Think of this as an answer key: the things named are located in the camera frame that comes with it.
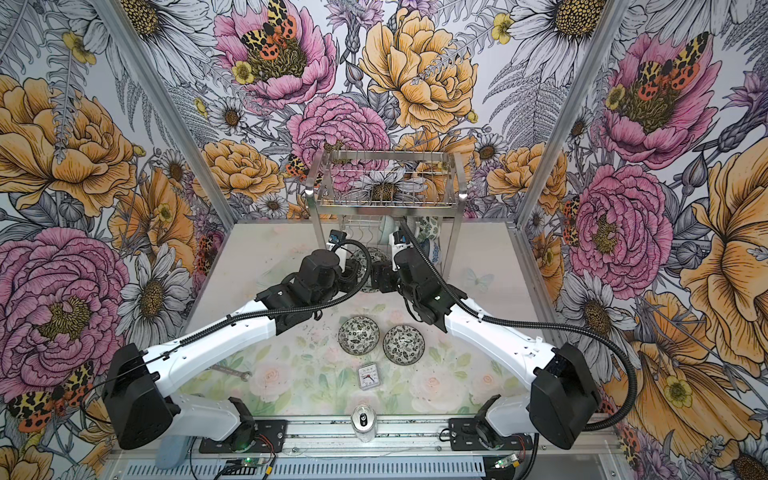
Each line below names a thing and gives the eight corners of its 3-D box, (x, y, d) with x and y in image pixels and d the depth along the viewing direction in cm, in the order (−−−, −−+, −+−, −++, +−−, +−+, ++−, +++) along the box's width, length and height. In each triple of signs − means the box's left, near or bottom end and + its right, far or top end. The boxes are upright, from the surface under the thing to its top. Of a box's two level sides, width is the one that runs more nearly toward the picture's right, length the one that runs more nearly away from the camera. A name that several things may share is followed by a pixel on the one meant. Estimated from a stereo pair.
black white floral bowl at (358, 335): (338, 355, 89) (336, 348, 85) (342, 322, 96) (340, 315, 92) (379, 355, 89) (378, 349, 85) (380, 322, 96) (379, 315, 92)
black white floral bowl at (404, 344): (401, 373, 85) (401, 367, 82) (378, 345, 91) (377, 339, 87) (429, 349, 90) (430, 342, 86) (405, 324, 95) (406, 317, 92)
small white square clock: (362, 391, 83) (361, 388, 81) (357, 371, 86) (356, 369, 84) (381, 384, 84) (381, 382, 82) (375, 365, 87) (375, 363, 85)
